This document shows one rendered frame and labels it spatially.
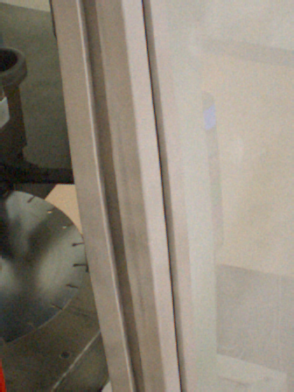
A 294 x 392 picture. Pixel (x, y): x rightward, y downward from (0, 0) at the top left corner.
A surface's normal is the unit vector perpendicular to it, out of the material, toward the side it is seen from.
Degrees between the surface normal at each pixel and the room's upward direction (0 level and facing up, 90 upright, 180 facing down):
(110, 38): 90
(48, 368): 0
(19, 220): 0
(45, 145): 0
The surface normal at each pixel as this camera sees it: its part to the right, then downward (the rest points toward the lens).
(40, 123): -0.09, -0.81
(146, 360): -0.47, 0.55
